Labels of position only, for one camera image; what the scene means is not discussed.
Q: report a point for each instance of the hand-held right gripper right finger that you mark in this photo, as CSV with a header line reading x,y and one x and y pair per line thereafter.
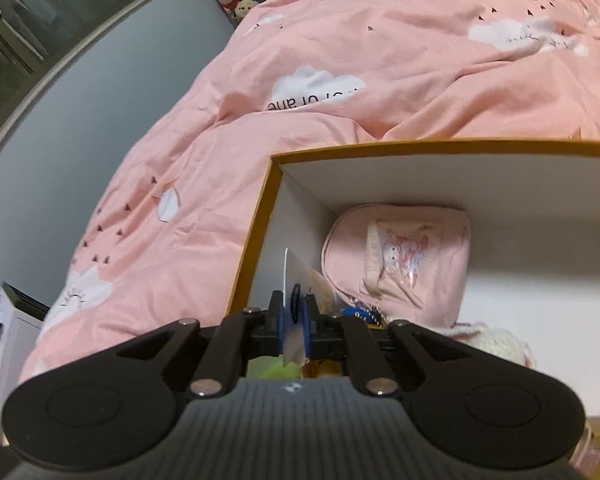
x,y
310,326

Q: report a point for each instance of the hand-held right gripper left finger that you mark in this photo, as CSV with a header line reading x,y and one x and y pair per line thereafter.
x,y
276,321

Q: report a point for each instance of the clear plastic packet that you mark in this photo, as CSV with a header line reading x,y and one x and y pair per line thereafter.
x,y
295,272

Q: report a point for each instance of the pink pouch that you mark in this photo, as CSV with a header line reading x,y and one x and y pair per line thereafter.
x,y
405,260

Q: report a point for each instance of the orange cardboard box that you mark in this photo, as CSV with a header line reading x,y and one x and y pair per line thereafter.
x,y
530,240

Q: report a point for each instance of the green and pink fluffy toy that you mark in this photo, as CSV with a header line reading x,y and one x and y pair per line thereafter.
x,y
272,370

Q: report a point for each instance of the white appliance box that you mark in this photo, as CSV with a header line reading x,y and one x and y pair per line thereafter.
x,y
20,340

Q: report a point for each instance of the pink printed blanket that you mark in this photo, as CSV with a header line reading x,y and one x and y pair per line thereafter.
x,y
330,35

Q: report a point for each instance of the dark framed window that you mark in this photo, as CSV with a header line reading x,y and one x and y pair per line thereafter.
x,y
55,0

